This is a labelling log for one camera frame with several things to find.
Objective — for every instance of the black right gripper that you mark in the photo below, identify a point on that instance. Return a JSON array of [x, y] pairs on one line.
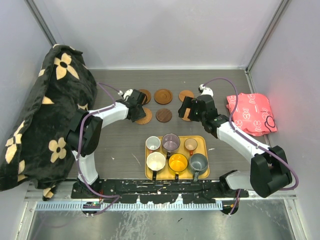
[[189, 102]]

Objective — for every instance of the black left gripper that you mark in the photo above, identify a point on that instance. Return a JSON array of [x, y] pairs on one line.
[[141, 115]]

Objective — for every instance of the light woven coaster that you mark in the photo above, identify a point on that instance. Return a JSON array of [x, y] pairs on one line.
[[147, 118]]

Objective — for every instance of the light wooden coaster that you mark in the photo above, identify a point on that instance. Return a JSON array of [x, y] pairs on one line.
[[185, 93], [186, 117]]

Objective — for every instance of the dark brown ringed coaster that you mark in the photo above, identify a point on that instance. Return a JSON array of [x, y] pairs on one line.
[[163, 96]]

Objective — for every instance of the dark walnut coaster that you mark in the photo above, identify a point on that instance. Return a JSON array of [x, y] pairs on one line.
[[163, 115]]

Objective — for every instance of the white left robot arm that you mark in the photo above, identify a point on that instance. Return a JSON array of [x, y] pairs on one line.
[[85, 129]]

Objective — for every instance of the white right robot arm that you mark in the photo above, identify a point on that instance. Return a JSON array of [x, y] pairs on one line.
[[269, 171]]

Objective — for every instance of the small orange cup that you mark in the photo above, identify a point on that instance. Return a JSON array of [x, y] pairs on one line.
[[191, 145]]

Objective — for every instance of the small white mug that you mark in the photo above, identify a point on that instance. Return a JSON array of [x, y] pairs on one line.
[[152, 143]]

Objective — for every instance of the purple glass mug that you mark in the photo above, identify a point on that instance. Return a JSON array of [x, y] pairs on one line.
[[170, 144]]

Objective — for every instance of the pink patterned plastic package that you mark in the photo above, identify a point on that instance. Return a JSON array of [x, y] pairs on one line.
[[253, 114]]

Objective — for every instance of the grey mug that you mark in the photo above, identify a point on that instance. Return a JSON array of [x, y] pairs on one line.
[[197, 165]]

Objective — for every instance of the yellow mug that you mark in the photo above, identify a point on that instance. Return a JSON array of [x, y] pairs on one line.
[[177, 164]]

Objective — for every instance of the large white mug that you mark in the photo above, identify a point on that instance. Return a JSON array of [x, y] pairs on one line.
[[155, 161]]

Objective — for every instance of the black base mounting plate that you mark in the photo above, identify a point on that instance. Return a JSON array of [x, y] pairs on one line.
[[164, 191]]

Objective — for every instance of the black floral plush blanket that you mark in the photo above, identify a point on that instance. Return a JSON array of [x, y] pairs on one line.
[[36, 149]]

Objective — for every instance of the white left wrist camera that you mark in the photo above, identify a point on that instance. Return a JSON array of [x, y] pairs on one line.
[[125, 94]]

